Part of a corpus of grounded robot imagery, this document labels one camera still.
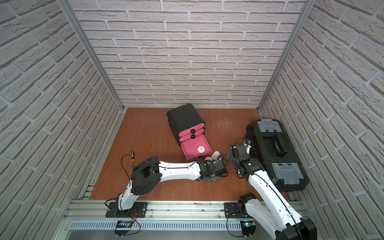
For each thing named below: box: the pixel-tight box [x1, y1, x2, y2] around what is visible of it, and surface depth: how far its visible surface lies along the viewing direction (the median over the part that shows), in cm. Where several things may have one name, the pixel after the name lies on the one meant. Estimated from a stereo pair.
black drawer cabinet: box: [166, 103, 206, 147], surface depth 94 cm
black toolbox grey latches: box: [245, 119, 309, 193], surface depth 78 cm
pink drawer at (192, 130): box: [178, 123, 205, 137], surface depth 89 cm
